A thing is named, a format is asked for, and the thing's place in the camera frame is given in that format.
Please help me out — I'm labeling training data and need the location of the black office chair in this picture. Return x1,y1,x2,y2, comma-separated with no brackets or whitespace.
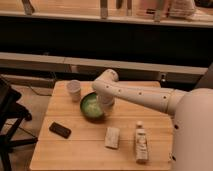
0,77,38,171

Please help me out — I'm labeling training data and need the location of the white paper cup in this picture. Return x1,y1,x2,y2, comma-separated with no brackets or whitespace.
66,80,81,102

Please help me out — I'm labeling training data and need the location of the white sponge block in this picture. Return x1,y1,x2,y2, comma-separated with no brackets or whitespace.
105,127,120,149

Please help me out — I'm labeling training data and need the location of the black smartphone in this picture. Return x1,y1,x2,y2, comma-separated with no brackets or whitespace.
49,122,71,139

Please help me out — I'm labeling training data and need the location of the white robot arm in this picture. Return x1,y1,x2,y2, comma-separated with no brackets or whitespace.
92,69,213,171

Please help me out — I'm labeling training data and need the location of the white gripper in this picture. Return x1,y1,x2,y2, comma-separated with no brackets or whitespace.
97,94,115,117

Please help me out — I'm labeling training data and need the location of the green ceramic bowl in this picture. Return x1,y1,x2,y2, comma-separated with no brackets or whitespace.
80,92,105,120

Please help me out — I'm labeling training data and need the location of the white squeeze bottle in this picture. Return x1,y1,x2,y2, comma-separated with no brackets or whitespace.
135,121,148,164

